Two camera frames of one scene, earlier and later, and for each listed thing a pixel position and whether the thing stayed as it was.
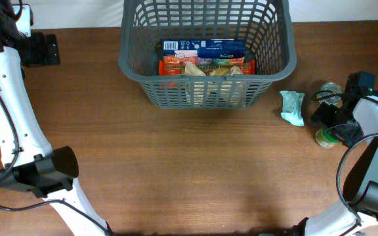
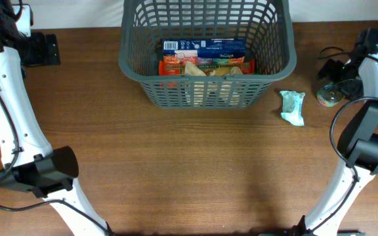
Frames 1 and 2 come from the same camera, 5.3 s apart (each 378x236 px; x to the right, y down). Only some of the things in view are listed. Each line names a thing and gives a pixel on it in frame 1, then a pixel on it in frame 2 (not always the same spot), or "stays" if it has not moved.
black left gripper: [42, 56] stays
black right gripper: [322, 114] → [329, 69]
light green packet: [293, 110] stays
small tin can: [335, 90] stays
